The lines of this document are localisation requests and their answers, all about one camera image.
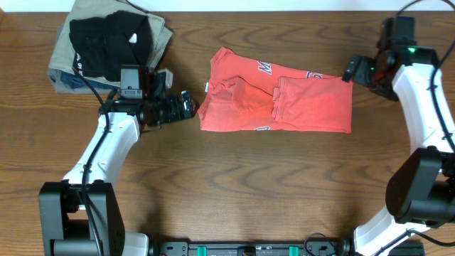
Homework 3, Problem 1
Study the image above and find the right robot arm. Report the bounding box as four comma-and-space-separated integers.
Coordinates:
334, 16, 454, 255

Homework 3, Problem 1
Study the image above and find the khaki folded garment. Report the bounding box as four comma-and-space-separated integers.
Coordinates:
48, 0, 173, 74

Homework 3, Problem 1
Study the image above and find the black folded garment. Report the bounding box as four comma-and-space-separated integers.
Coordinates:
69, 11, 152, 82

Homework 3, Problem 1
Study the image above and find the grey blue folded garment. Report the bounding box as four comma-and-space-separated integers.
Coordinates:
48, 68, 120, 94

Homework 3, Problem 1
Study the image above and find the right black camera cable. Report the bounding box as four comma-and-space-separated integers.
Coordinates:
373, 0, 455, 256

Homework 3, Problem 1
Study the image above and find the red printed t-shirt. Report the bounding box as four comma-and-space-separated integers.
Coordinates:
198, 47, 353, 134

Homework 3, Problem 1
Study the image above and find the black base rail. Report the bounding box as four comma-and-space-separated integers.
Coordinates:
148, 239, 355, 256

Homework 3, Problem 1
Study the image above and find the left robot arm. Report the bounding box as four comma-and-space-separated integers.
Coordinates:
38, 65, 194, 256

